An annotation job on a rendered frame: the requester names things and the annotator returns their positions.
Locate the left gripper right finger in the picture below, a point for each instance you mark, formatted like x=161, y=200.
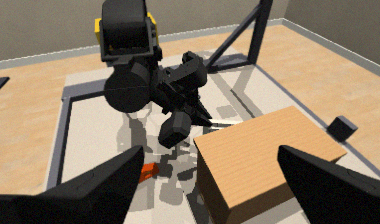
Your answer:
x=327, y=192

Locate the black metal gantry frame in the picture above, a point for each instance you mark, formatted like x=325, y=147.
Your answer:
x=261, y=14

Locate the orange spirit level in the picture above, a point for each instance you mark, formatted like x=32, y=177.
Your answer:
x=150, y=170

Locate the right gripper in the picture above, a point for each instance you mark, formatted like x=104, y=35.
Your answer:
x=177, y=127

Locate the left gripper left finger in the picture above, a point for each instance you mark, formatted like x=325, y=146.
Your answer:
x=101, y=195

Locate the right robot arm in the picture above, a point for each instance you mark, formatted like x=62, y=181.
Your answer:
x=125, y=24

